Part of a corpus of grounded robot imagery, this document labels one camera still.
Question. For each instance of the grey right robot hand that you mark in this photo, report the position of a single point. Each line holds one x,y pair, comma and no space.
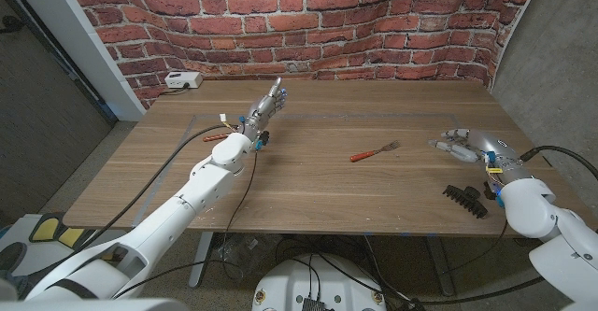
495,147

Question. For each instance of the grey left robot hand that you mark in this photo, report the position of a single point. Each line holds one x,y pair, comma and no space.
261,110

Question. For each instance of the black hair claw clip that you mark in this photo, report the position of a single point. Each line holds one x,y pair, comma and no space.
467,201

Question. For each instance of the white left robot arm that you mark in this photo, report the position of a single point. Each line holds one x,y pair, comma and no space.
201,185

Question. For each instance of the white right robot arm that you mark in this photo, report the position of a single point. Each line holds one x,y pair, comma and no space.
532,203

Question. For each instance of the white power box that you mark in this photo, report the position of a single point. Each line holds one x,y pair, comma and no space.
183,80

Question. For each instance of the brick print backdrop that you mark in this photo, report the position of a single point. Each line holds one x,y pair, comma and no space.
303,21

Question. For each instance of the grey metal table leg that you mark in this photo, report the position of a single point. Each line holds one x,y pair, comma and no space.
440,264
200,259

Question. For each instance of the clear plastic bag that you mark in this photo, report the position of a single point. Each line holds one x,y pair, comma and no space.
240,252

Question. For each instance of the white robot torso base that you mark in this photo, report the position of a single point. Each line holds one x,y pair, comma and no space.
289,283

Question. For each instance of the black port block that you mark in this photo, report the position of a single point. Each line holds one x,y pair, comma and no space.
314,305

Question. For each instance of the white floor platform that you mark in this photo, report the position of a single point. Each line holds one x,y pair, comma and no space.
39,254

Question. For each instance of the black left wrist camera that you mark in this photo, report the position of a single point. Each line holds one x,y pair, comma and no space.
261,140

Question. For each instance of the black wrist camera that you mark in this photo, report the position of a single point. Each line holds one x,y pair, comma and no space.
261,140
490,193

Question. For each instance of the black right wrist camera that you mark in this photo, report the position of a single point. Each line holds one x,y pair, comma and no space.
490,193

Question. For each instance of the white door frame post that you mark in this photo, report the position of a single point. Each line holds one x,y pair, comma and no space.
70,35

